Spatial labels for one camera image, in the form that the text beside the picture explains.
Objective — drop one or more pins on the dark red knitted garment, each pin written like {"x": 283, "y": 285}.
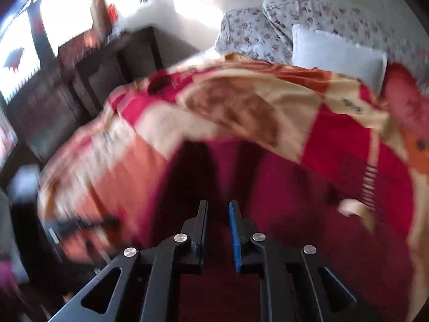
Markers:
{"x": 285, "y": 208}

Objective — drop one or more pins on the floral quilt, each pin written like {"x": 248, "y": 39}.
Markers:
{"x": 254, "y": 30}

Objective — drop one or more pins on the white pillow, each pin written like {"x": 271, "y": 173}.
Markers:
{"x": 335, "y": 57}

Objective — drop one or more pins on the dark wooden cabinet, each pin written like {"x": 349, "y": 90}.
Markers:
{"x": 110, "y": 67}

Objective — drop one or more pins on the red orange printed blanket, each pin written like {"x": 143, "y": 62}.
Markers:
{"x": 251, "y": 107}

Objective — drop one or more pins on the orange curtain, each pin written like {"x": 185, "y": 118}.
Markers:
{"x": 99, "y": 6}

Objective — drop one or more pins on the bright window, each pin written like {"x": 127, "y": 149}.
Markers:
{"x": 67, "y": 16}

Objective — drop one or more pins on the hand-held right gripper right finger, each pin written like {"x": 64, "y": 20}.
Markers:
{"x": 234, "y": 238}

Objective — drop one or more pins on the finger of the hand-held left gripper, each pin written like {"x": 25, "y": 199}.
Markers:
{"x": 83, "y": 223}

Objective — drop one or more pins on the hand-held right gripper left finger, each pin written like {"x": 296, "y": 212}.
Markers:
{"x": 202, "y": 238}

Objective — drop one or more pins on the red heart cushion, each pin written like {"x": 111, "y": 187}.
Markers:
{"x": 409, "y": 100}

